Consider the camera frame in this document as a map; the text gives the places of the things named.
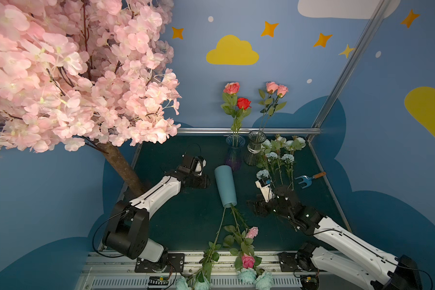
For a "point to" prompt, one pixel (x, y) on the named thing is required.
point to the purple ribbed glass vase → (234, 142)
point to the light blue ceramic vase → (225, 178)
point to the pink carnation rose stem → (243, 259)
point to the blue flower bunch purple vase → (296, 144)
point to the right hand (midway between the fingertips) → (255, 197)
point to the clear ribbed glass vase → (253, 156)
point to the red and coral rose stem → (237, 108)
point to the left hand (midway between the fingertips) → (209, 179)
